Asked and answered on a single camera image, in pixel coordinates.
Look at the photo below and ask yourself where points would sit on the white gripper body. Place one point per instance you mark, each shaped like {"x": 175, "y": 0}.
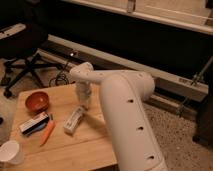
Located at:
{"x": 83, "y": 91}

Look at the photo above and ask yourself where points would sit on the white plastic bottle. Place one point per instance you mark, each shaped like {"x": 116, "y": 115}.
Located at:
{"x": 73, "y": 120}

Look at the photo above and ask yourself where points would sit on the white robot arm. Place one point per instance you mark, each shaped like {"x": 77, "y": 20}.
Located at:
{"x": 121, "y": 94}

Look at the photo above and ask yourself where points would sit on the red-brown bowl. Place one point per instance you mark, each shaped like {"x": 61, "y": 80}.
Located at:
{"x": 37, "y": 102}

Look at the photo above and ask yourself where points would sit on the orange carrot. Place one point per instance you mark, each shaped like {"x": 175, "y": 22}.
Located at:
{"x": 48, "y": 130}

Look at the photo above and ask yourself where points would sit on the black office chair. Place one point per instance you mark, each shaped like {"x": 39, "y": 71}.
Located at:
{"x": 18, "y": 45}

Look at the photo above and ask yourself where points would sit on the white paper cup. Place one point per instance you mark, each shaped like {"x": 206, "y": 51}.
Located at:
{"x": 11, "y": 152}

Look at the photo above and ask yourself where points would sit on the long white metal rail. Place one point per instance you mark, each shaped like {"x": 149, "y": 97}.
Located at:
{"x": 56, "y": 48}

